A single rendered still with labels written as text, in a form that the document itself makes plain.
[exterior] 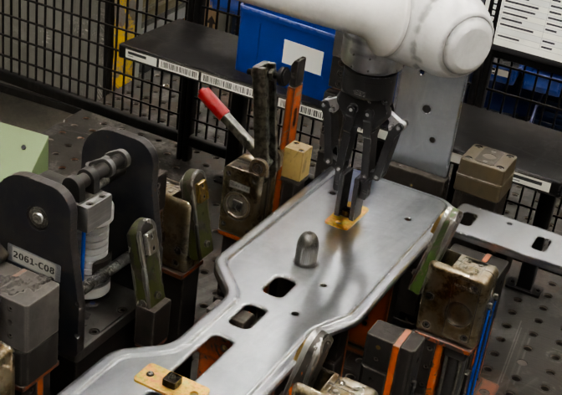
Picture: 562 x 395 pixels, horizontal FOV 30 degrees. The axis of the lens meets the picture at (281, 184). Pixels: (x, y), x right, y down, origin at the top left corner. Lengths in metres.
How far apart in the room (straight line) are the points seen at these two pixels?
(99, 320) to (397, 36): 0.52
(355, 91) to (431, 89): 0.31
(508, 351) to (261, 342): 0.72
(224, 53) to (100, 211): 0.89
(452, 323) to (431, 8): 0.47
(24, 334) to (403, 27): 0.56
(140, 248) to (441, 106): 0.63
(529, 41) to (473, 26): 0.75
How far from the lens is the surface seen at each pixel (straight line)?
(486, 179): 1.73
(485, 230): 1.65
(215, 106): 1.60
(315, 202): 1.63
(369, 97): 1.45
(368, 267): 1.49
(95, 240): 1.36
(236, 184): 1.60
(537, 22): 1.96
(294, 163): 1.65
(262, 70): 1.53
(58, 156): 2.38
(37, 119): 4.23
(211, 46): 2.13
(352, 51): 1.43
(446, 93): 1.73
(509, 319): 2.02
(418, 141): 1.78
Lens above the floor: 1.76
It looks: 27 degrees down
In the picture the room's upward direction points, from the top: 8 degrees clockwise
